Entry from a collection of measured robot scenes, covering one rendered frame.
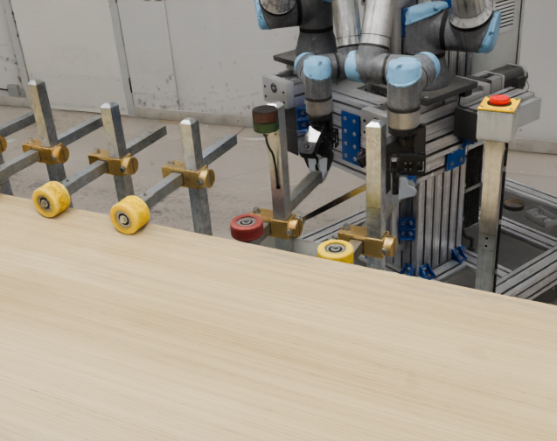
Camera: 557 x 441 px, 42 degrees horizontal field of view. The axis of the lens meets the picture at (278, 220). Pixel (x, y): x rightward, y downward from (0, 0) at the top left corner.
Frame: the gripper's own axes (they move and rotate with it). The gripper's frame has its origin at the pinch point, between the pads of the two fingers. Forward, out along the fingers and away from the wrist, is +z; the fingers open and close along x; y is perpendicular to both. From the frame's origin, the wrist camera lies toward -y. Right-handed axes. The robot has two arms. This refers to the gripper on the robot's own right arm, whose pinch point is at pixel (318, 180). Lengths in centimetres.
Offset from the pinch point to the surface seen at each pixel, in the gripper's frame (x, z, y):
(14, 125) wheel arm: 99, -13, -18
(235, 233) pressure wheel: 0.9, -6.7, -46.2
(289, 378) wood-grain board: -34, -8, -89
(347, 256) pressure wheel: -29, -8, -48
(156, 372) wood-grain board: -12, -8, -96
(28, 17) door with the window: 320, 14, 208
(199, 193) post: 19.3, -7.9, -32.9
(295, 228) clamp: -8.4, -2.9, -33.3
